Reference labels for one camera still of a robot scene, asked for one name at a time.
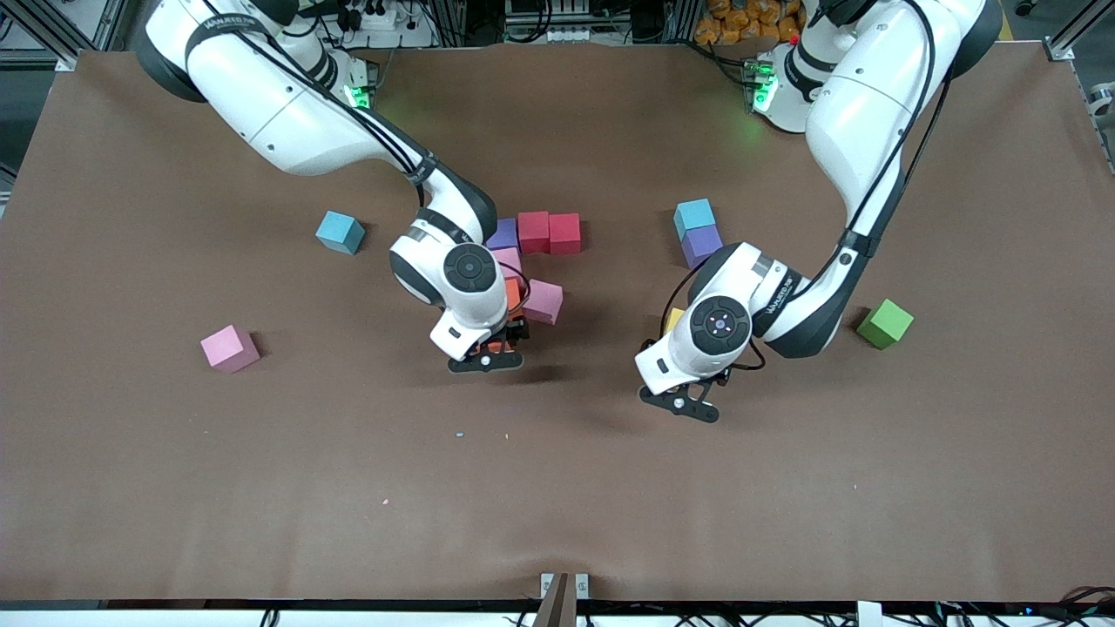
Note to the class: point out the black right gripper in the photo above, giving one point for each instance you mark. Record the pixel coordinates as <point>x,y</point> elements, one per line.
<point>517,330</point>

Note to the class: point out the orange foam cube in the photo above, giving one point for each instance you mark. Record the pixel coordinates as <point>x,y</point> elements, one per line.
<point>514,294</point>
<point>493,350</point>

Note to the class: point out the pink foam cube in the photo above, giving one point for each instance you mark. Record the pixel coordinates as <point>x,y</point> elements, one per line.
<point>229,348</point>
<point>544,300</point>
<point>509,259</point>

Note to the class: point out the purple foam cube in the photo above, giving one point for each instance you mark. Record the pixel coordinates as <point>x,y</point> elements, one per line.
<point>507,233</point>
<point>700,247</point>

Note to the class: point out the red foam cube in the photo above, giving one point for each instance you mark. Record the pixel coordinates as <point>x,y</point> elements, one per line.
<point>565,233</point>
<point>534,232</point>

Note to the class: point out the yellow foam cube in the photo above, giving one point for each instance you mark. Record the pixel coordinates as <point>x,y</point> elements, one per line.
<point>672,319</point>

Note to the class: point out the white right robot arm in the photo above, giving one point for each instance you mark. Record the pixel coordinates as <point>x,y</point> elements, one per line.
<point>279,104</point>

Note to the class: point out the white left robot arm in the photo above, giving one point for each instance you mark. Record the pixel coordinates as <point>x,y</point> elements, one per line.
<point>862,96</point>

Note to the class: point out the brown table cover sheet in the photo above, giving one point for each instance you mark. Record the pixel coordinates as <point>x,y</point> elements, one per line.
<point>557,522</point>

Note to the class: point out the light blue foam cube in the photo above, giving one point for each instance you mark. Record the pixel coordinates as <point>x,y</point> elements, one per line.
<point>340,232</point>
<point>694,215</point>

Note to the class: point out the metal table clamp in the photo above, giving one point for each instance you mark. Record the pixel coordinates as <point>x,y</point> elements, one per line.
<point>557,605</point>

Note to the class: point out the white electronics box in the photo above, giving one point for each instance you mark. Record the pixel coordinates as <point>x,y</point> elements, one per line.
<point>557,35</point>

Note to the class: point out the white power strip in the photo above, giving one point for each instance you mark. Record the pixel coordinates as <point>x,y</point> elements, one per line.
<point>383,19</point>

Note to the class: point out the green foam cube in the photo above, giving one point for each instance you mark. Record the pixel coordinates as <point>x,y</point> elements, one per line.
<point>885,324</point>

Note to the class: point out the bag of orange fruits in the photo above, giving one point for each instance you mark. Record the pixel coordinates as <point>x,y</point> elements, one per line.
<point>740,22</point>

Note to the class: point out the white tag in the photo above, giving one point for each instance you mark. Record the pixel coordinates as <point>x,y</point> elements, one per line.
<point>869,615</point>

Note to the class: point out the aluminium frame strut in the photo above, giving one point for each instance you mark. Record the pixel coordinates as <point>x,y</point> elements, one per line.
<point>1058,48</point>
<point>65,59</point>

